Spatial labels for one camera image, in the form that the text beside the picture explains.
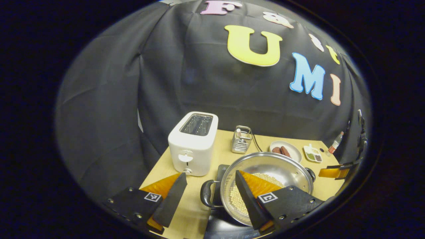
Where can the white round plate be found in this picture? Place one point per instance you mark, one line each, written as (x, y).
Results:
(295, 151)

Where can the pile of pale beans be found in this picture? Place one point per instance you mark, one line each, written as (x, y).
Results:
(315, 150)

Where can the pink straw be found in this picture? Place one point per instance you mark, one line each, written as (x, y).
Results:
(238, 132)

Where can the white divided dish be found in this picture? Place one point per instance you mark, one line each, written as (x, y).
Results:
(310, 149)

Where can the pile of dark red beans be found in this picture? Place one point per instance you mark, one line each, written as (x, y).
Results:
(318, 158)

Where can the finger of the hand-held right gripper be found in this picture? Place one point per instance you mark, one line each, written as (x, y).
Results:
(332, 172)

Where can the pile of yellow soybeans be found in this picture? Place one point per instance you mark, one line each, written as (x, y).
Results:
(236, 199)

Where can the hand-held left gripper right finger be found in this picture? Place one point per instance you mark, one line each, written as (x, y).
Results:
(249, 199)

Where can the black induction cooktop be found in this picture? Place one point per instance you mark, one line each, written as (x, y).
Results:
(225, 229)

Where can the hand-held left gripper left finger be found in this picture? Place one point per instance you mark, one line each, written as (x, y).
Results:
(172, 199)

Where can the white toaster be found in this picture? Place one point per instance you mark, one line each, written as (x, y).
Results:
(191, 149)

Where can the clear bottle with red label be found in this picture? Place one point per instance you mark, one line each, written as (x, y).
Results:
(335, 142)

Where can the pile of green beans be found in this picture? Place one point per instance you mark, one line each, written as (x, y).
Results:
(309, 156)

